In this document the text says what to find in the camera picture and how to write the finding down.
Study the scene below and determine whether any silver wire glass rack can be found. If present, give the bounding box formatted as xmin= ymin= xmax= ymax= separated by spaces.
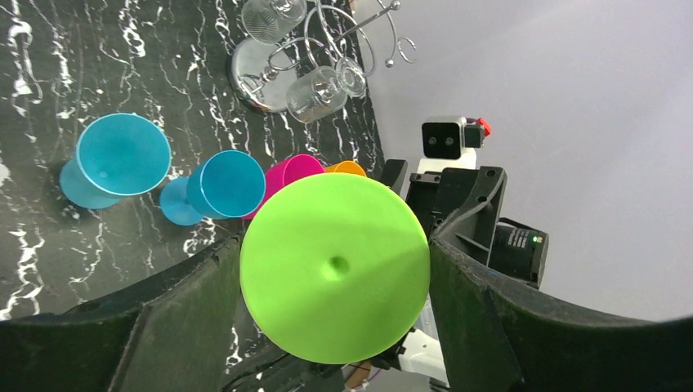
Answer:
xmin=226 ymin=1 xmax=417 ymax=116

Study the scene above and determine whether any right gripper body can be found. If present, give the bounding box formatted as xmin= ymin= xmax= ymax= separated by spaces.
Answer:
xmin=406 ymin=116 xmax=492 ymax=234

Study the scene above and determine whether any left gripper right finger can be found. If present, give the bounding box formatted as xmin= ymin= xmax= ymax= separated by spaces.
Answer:
xmin=431 ymin=239 xmax=692 ymax=391

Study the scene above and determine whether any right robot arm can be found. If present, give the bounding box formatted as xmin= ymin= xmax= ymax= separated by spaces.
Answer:
xmin=369 ymin=115 xmax=549 ymax=391

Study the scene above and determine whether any clear glass rear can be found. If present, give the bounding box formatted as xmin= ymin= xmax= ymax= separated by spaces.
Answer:
xmin=241 ymin=0 xmax=307 ymax=44

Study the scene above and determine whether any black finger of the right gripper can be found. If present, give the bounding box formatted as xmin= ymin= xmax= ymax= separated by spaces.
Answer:
xmin=378 ymin=159 xmax=408 ymax=194

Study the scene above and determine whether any blue wine glass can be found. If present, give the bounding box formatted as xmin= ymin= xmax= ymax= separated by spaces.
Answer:
xmin=159 ymin=150 xmax=266 ymax=226
xmin=59 ymin=113 xmax=172 ymax=209

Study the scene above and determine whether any green wine glass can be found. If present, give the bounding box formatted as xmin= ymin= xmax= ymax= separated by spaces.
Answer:
xmin=239 ymin=173 xmax=431 ymax=364

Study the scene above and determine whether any upright blue wine glass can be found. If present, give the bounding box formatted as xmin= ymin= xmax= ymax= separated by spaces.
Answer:
xmin=59 ymin=113 xmax=172 ymax=209

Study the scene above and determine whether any pink wine glass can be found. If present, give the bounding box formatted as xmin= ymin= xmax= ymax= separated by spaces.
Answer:
xmin=242 ymin=154 xmax=324 ymax=220

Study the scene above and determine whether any orange wine glass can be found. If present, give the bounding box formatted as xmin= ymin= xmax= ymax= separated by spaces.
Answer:
xmin=324 ymin=160 xmax=367 ymax=176

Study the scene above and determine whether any clear glass on silver rack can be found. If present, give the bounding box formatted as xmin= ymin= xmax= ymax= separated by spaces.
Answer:
xmin=285 ymin=58 xmax=366 ymax=124

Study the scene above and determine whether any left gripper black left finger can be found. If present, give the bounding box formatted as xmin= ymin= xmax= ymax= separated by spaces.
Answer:
xmin=1 ymin=236 xmax=240 ymax=391

